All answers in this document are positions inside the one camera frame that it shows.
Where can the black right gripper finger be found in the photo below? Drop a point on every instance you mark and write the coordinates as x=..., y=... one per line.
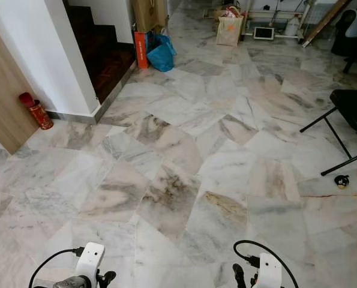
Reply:
x=238, y=277

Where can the small black yellow toy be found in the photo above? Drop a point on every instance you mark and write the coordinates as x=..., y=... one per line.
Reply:
x=342, y=181

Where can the red patterned canister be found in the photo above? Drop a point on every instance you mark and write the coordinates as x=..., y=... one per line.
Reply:
x=37, y=110

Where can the light wooden door panel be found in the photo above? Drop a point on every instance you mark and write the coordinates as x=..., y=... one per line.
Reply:
x=4, y=102

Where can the dark wooden staircase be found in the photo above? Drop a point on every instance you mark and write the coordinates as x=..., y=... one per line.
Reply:
x=106, y=57

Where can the blue plastic bag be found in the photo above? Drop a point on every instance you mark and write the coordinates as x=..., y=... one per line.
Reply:
x=161, y=55

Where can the orange cardboard box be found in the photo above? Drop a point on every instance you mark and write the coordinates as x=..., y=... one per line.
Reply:
x=141, y=50

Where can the white framed tablet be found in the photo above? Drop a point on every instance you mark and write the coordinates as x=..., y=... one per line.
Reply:
x=263, y=33

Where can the beige tote bag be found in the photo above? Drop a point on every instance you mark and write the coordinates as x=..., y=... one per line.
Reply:
x=229, y=29

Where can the white plastic jug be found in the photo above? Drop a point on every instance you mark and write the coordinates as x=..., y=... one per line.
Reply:
x=293, y=26

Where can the black office chair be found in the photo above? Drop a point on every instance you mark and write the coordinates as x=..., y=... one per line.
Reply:
x=351, y=36

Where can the brown paper bag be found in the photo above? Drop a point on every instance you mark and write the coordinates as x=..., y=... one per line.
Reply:
x=149, y=15

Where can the long wooden plank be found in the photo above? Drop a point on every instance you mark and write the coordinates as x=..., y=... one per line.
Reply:
x=325, y=21

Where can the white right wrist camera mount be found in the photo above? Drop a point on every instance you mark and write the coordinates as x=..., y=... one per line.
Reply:
x=269, y=270

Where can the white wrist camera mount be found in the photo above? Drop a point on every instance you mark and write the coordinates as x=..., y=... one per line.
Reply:
x=91, y=258
x=269, y=270

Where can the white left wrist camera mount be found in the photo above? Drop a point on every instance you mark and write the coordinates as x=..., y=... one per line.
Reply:
x=91, y=258

